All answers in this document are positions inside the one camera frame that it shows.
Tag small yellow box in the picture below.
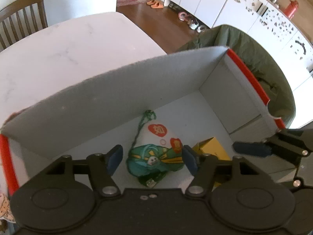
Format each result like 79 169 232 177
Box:
192 137 231 161

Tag green embroidered pouch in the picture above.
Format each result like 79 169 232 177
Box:
126 110 184 188

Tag red cardboard box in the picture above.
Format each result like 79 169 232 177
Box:
1 46 284 193

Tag green jacket on chair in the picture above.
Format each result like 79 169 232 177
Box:
177 25 296 128

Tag red bottle on counter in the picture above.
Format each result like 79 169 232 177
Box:
284 0 299 20

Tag orange slippers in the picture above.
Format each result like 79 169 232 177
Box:
146 0 164 9

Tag wooden dining chair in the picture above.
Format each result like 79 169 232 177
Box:
0 0 48 51

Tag white wall cabinet unit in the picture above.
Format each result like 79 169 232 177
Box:
160 0 312 90

